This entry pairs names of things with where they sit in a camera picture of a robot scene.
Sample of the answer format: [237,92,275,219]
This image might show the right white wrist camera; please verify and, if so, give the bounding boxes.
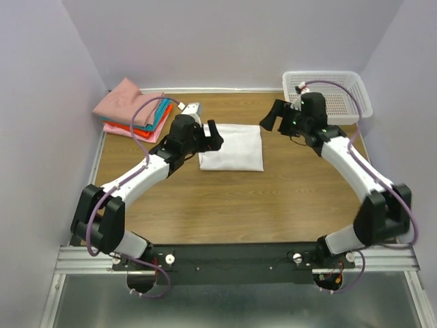
[295,81,311,100]

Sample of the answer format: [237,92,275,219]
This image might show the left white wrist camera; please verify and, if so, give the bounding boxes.
[181,102,203,125]

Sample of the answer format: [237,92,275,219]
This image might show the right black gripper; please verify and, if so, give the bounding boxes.
[259,99,309,139]

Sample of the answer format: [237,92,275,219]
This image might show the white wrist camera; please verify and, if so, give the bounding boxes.
[181,102,203,125]
[295,81,311,100]

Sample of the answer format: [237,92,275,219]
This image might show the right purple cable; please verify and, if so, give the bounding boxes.
[300,80,420,295]

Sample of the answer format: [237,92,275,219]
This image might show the white plastic basket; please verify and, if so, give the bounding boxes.
[282,70,373,125]

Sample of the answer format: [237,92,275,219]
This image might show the teal folded shirt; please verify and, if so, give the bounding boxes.
[99,99,171,132]

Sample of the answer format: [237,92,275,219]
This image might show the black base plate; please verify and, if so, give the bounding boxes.
[113,242,355,291]

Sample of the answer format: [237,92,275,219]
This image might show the orange folded shirt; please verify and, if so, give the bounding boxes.
[104,102,173,142]

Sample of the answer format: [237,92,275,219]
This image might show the dusty pink folded shirt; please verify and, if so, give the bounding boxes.
[93,77,164,126]

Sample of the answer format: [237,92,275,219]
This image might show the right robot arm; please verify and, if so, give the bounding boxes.
[259,92,412,268]

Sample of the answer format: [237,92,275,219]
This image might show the light pink folded shirt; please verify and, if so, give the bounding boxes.
[102,116,168,143]

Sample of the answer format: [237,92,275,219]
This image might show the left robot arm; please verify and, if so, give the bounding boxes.
[70,114,223,270]

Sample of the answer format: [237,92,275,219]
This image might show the white t shirt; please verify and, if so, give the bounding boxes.
[198,124,264,172]

